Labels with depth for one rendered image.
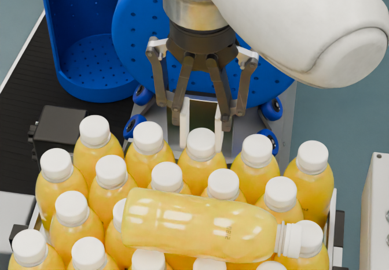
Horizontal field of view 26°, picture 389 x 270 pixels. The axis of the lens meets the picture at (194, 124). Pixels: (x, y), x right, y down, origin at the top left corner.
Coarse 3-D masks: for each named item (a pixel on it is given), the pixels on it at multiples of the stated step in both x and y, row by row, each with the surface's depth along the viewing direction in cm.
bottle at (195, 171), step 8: (184, 152) 113; (184, 160) 112; (192, 160) 111; (200, 160) 110; (208, 160) 110; (216, 160) 112; (224, 160) 113; (184, 168) 112; (192, 168) 111; (200, 168) 111; (208, 168) 111; (216, 168) 112; (184, 176) 113; (192, 176) 112; (200, 176) 111; (208, 176) 112; (192, 184) 112; (200, 184) 112; (192, 192) 113; (200, 192) 113
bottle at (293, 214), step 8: (264, 200) 106; (296, 200) 108; (264, 208) 107; (272, 208) 105; (288, 208) 105; (296, 208) 107; (280, 216) 106; (288, 216) 106; (296, 216) 107; (272, 256) 111
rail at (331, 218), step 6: (330, 210) 117; (330, 216) 117; (330, 222) 116; (330, 228) 116; (330, 234) 115; (330, 240) 114; (330, 246) 114; (330, 252) 113; (330, 258) 112; (330, 264) 112
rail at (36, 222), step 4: (36, 204) 118; (36, 208) 118; (36, 212) 117; (32, 216) 117; (36, 216) 117; (40, 216) 118; (32, 220) 116; (36, 220) 117; (40, 220) 118; (32, 224) 116; (36, 224) 117; (40, 224) 119; (28, 228) 116; (32, 228) 116; (36, 228) 117; (40, 228) 119
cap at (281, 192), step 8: (280, 176) 106; (272, 184) 105; (280, 184) 105; (288, 184) 105; (272, 192) 104; (280, 192) 104; (288, 192) 104; (296, 192) 105; (272, 200) 104; (280, 200) 104; (288, 200) 104; (280, 208) 105
